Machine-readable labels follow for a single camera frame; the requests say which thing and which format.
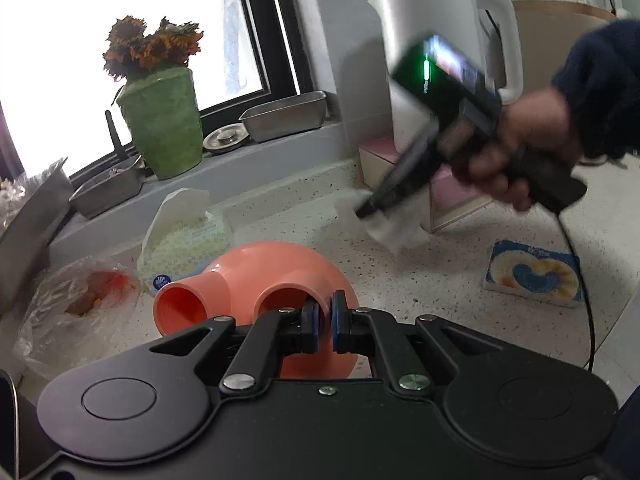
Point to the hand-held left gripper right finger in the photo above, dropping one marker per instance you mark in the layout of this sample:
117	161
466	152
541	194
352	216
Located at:
340	325

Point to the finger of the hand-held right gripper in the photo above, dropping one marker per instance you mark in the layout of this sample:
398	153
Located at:
382	187
400	190

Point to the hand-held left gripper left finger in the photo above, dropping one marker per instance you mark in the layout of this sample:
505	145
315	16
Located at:
310	327

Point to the white tissue paper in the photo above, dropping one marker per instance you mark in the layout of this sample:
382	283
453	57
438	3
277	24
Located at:
395	232

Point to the orange footed bowl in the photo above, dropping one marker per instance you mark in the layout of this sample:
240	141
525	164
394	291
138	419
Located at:
270	265

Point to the rectangular dish sponge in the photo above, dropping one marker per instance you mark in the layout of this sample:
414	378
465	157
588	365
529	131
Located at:
532	272

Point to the person's right forearm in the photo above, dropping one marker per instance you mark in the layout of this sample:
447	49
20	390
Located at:
605	85

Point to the person's right hand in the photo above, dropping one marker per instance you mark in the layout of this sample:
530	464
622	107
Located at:
540	125

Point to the pink box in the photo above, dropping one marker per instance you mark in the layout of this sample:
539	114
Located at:
377	146

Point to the white electric kettle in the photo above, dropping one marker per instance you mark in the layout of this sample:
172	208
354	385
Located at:
430	10

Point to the beige box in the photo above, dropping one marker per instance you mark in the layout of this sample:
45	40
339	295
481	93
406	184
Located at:
550	40

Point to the rectangular steel tray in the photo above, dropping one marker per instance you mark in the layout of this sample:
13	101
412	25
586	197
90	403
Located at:
285	120

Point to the soft tissue pack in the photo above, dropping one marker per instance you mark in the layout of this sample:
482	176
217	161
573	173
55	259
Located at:
185	245

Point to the round steel lid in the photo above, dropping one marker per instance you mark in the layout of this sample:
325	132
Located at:
225	137

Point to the green vase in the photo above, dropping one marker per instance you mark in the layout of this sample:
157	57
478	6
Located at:
160	125

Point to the clear plastic bag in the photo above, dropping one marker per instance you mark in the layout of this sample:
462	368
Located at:
75	320

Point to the small steel tray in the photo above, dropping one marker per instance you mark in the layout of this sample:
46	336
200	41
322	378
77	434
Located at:
105	195

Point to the large steel tray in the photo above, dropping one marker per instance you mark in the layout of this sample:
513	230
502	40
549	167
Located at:
30	225

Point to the black cooker pot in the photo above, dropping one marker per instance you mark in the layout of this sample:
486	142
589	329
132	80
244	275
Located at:
7	435

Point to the black window frame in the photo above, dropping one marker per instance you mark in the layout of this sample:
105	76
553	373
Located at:
280	25

